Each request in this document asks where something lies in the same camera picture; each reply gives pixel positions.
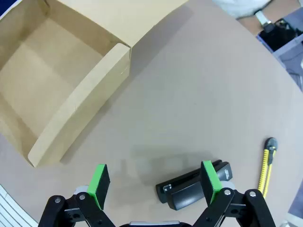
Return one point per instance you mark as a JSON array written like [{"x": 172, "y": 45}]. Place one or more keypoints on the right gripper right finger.
[{"x": 210, "y": 182}]

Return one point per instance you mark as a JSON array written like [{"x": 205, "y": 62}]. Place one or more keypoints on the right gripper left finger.
[{"x": 97, "y": 189}]

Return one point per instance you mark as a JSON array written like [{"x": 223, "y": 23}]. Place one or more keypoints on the black stapler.
[{"x": 184, "y": 190}]

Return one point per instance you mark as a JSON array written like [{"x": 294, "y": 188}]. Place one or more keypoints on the person's left forearm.
[{"x": 284, "y": 6}]

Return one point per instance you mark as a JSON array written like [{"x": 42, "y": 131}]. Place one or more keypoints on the brown cardboard box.
[{"x": 71, "y": 123}]

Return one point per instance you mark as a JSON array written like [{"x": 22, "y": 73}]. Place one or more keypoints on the person's left hand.
[{"x": 248, "y": 24}]

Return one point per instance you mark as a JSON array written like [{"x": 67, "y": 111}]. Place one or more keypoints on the yellow black utility knife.
[{"x": 266, "y": 170}]

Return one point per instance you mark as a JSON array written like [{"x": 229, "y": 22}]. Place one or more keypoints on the white ribbed panel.
[{"x": 11, "y": 208}]

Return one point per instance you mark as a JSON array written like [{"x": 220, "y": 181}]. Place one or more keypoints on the white wrist watch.
[{"x": 261, "y": 17}]

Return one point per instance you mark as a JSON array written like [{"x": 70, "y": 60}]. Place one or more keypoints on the person in white jacket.
[{"x": 236, "y": 7}]

